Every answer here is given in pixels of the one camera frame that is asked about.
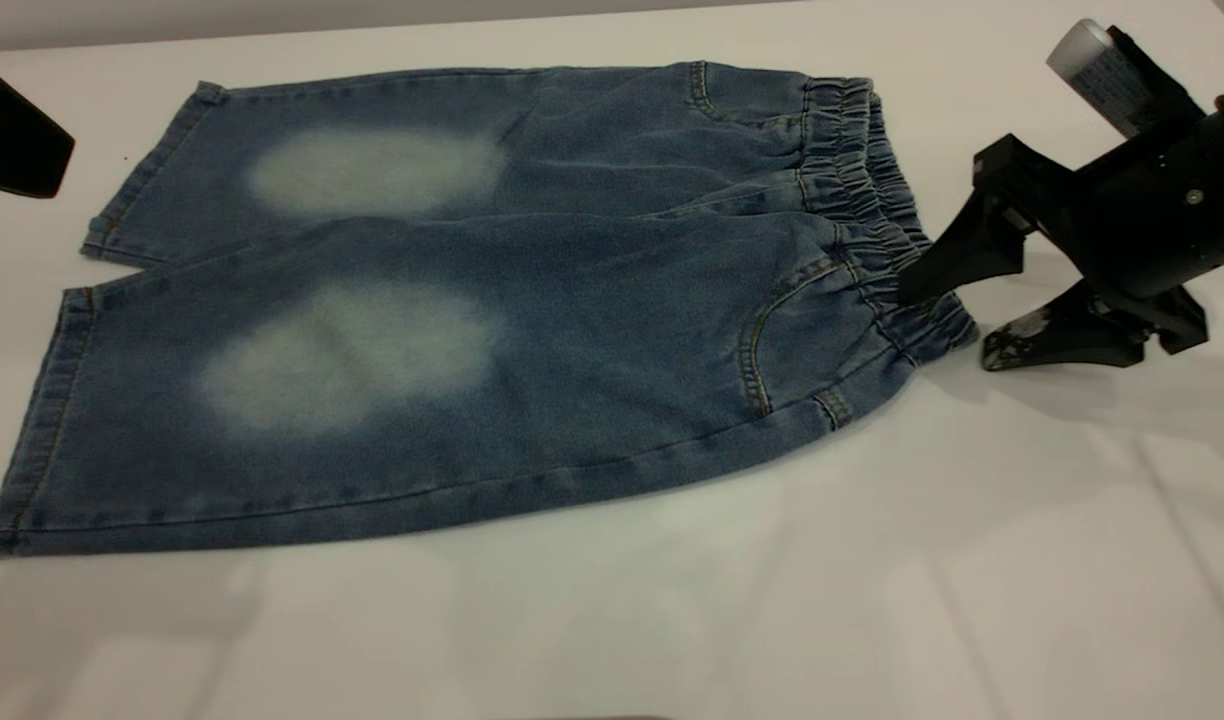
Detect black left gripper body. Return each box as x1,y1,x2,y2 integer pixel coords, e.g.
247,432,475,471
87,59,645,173
0,53,76,206

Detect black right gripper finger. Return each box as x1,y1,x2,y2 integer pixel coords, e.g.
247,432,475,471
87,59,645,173
896,192,1030,307
982,282,1150,372

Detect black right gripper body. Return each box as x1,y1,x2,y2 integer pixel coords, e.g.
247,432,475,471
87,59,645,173
973,92,1224,355

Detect blue denim jeans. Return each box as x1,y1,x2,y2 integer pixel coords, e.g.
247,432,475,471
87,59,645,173
0,60,980,559

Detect white labelled cylinder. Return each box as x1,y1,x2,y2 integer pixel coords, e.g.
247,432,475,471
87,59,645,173
1046,18,1163,138

